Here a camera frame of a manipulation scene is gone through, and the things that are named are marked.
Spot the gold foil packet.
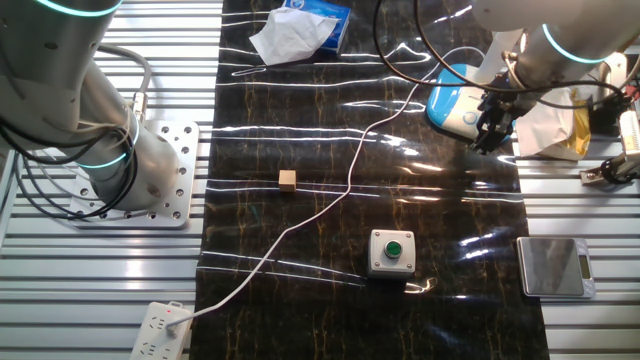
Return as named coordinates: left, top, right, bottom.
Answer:
left=558, top=87, right=594, bottom=158

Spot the blue tissue box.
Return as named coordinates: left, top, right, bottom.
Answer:
left=281, top=0, right=353, bottom=56

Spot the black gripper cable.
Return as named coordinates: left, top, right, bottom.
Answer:
left=372, top=0, right=504, bottom=95
left=412, top=0, right=630, bottom=110

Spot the white power strip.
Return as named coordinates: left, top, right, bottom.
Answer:
left=129, top=300, right=193, bottom=360

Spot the white yellow plastic bag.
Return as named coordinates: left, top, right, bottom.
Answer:
left=514, top=84, right=594, bottom=163

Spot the grey box with green button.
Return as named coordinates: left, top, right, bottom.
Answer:
left=366, top=228, right=417, bottom=281

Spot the white ribbed block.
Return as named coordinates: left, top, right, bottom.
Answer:
left=617, top=108, right=640, bottom=157

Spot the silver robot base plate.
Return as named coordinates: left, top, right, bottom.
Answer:
left=67, top=119, right=201, bottom=231

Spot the grey robot base hose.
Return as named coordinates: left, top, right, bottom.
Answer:
left=95, top=43, right=153, bottom=124

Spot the blue and white desk lamp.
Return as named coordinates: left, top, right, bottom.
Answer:
left=425, top=28, right=525, bottom=145

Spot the white lamp power cable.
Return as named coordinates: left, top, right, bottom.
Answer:
left=166, top=45, right=487, bottom=335

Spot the small wooden block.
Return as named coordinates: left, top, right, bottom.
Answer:
left=277, top=169, right=298, bottom=194

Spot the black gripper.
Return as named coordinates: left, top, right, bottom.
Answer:
left=469, top=74, right=532, bottom=156

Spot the black marble pattern mat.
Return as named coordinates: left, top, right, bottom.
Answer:
left=188, top=0, right=551, bottom=360

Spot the silver digital scale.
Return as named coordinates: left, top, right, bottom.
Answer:
left=515, top=236, right=598, bottom=301

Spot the white tissue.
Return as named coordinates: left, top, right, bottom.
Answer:
left=248, top=6, right=341, bottom=67

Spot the black robot base cable bundle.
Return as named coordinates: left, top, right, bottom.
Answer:
left=0, top=117, right=140, bottom=223

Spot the silver metal bracket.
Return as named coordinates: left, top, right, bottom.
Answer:
left=579, top=150, right=640, bottom=188

